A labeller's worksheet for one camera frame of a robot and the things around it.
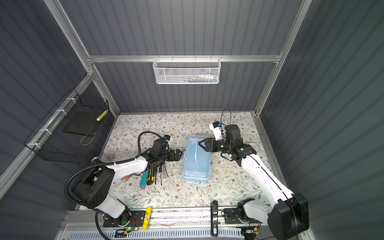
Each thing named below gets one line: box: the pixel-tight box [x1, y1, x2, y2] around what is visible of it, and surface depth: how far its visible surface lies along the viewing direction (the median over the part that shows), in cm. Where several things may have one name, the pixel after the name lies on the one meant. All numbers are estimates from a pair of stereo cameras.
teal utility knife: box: [140, 170, 150, 190], surface depth 88 cm
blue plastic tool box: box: [182, 135, 212, 182], surface depth 82 cm
